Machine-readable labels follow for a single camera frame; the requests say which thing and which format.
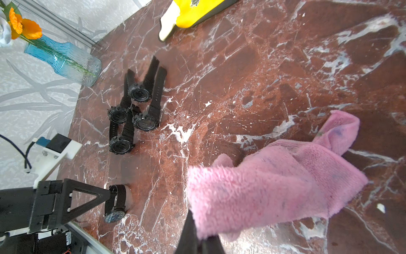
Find aluminium front rail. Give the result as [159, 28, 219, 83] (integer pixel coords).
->
[65, 222, 113, 254]

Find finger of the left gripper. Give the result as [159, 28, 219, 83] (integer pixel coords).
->
[61, 178, 111, 225]

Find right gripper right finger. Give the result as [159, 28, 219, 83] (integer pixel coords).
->
[201, 236, 225, 254]

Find yellow black work glove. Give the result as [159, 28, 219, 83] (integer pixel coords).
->
[158, 0, 237, 42]

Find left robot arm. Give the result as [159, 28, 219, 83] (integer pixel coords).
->
[1, 178, 111, 234]

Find pink fluffy cloth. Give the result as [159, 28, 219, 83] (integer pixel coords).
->
[187, 110, 368, 241]

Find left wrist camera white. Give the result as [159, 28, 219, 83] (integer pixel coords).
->
[24, 133, 82, 189]

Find black watch curled strap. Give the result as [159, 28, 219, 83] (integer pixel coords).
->
[104, 184, 131, 224]

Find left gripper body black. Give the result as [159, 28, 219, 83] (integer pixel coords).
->
[28, 181, 65, 234]

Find artificial flower bouquet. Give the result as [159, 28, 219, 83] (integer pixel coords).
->
[1, 1, 43, 48]

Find black watch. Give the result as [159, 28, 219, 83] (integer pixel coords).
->
[133, 67, 167, 132]
[107, 104, 141, 155]
[107, 74, 134, 142]
[125, 56, 160, 103]

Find blue glass vase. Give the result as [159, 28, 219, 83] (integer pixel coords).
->
[24, 36, 102, 87]

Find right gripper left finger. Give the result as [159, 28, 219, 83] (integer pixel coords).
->
[174, 210, 198, 254]

